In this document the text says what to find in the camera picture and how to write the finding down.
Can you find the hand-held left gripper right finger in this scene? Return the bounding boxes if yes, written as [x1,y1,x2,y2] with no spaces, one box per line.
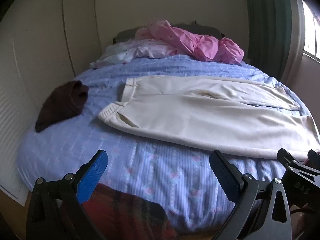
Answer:
[209,150,293,240]

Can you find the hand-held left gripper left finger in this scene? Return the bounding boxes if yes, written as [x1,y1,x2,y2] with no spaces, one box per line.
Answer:
[26,149,109,240]

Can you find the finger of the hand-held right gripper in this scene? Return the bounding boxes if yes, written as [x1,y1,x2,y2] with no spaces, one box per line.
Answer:
[307,149,320,167]
[277,148,310,172]

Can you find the cream pants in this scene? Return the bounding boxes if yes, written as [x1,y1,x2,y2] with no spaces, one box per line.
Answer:
[98,75,320,160]

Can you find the red plaid cloth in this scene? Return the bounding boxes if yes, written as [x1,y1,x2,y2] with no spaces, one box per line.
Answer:
[60,183,177,240]

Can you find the blue floral bed sheet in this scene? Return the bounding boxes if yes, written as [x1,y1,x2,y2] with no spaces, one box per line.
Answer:
[16,54,313,235]

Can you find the dark brown cloth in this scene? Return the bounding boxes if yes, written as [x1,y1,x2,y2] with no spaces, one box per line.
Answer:
[35,80,89,133]

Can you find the white louvered door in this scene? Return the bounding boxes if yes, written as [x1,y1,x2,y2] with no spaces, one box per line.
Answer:
[0,25,43,200]

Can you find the window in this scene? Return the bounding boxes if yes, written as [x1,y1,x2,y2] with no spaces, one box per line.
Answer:
[297,1,320,60]

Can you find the white crumpled cloth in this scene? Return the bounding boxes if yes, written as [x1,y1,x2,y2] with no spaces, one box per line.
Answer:
[90,38,180,68]

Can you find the green curtain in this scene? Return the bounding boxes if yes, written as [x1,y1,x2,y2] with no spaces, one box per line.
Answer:
[244,0,298,80]

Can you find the pink crumpled blanket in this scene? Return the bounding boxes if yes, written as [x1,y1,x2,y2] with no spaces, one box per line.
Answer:
[135,20,244,64]

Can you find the dark bed headboard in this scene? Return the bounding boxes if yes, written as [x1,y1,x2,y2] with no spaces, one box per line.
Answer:
[113,23,225,46]

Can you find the white wardrobe door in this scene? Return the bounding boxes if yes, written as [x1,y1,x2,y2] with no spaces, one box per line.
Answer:
[61,0,102,78]

